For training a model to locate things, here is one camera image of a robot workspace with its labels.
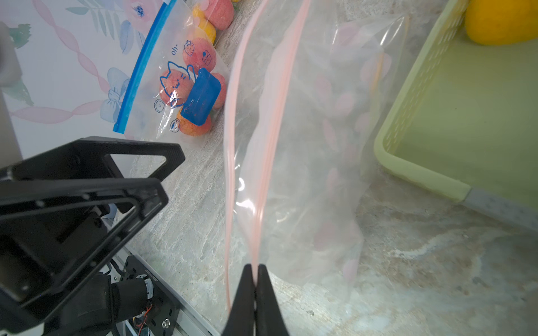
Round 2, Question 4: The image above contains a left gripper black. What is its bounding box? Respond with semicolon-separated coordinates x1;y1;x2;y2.
1;137;186;333

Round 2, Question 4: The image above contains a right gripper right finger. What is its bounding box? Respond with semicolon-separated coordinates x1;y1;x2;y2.
255;264;289;336

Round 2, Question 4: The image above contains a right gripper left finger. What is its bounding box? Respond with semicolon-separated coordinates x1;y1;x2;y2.
221;264;256;336

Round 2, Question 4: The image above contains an orange peach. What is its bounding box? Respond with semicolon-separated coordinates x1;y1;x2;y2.
177;106;214;137

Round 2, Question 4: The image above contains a blue zipper clear bag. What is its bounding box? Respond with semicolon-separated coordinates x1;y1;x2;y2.
113;1;229;141

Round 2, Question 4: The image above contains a pink zipper clear bag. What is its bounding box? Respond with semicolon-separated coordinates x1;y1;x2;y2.
186;0;241;45
224;1;409;299

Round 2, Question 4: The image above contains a pink peach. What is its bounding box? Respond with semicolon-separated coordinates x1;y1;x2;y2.
204;0;235;31
182;38;217;75

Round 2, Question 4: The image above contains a green plastic basket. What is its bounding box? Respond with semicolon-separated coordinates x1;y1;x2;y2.
374;1;537;230

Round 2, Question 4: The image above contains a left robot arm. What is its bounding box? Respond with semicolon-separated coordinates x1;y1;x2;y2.
1;137;185;335

